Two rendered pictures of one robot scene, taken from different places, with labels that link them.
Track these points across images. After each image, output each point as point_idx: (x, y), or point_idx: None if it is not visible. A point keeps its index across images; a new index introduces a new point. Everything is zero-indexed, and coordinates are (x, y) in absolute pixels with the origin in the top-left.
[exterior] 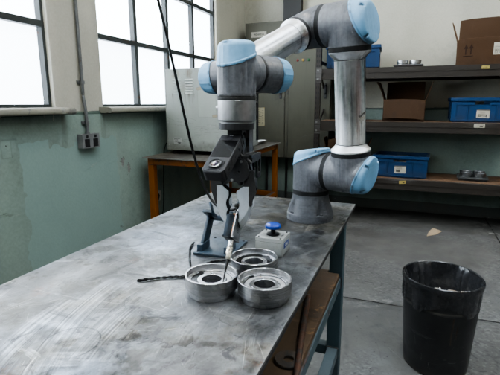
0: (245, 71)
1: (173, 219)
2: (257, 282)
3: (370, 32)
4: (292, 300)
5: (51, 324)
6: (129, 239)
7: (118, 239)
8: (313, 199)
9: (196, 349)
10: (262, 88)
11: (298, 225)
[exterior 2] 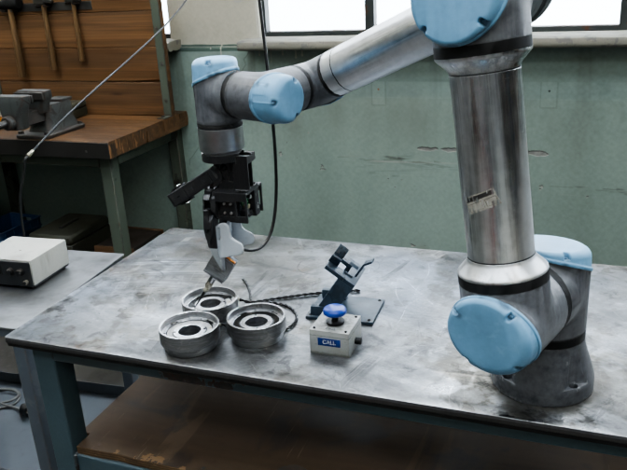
0: (195, 96)
1: None
2: (198, 327)
3: (436, 22)
4: (180, 361)
5: (171, 266)
6: (371, 255)
7: (368, 251)
8: None
9: (110, 321)
10: (234, 117)
11: None
